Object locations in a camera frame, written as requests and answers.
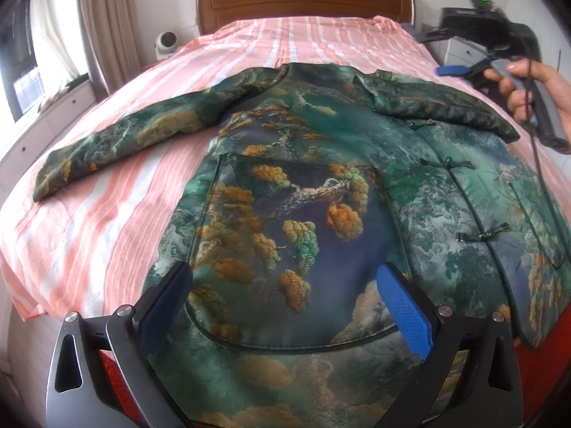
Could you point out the green printed padded jacket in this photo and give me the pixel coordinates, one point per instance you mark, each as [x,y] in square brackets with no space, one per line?
[285,214]

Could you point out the window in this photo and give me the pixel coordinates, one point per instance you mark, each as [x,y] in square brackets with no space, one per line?
[26,53]

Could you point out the white nightstand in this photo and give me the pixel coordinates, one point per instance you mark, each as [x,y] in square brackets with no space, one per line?
[466,53]

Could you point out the beige curtain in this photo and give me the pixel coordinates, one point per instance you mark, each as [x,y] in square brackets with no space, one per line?
[107,22]

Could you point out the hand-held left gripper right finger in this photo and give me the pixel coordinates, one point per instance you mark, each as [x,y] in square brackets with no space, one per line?
[403,307]

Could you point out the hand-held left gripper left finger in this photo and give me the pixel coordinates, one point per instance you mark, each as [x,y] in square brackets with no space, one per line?
[171,296]

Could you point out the wooden headboard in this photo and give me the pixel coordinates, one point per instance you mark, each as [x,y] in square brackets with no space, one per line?
[308,0]

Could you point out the white window bench cabinet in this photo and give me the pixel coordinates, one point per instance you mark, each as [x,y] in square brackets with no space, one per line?
[53,116]

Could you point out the person's right hand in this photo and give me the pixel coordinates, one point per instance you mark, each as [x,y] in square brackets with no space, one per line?
[551,91]

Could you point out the pink striped bed sheet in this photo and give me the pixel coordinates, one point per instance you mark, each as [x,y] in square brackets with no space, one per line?
[107,214]

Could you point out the small white fan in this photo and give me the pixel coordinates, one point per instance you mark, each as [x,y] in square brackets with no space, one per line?
[166,44]

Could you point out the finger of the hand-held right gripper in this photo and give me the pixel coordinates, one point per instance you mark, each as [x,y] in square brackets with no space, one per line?
[451,70]
[432,34]

